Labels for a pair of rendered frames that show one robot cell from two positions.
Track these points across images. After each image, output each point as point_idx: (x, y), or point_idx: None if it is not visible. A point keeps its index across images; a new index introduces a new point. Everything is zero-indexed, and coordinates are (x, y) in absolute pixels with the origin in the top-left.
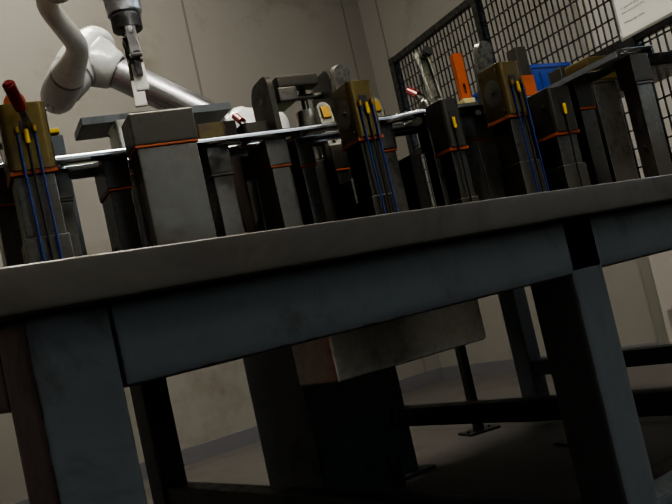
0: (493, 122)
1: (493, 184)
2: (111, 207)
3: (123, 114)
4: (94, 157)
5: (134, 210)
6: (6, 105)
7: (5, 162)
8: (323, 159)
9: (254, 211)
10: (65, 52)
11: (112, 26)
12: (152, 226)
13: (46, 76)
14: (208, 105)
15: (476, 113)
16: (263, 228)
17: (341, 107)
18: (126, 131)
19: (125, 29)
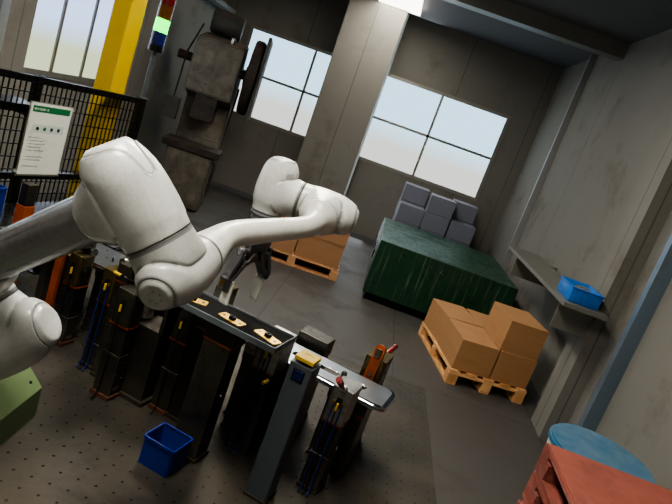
0: None
1: None
2: (314, 388)
3: (266, 323)
4: (326, 364)
5: None
6: (390, 353)
7: (383, 379)
8: (158, 315)
9: (182, 366)
10: (236, 242)
11: (270, 244)
12: (316, 387)
13: (217, 265)
14: (208, 294)
15: (106, 259)
16: None
17: (231, 298)
18: (330, 346)
19: (271, 251)
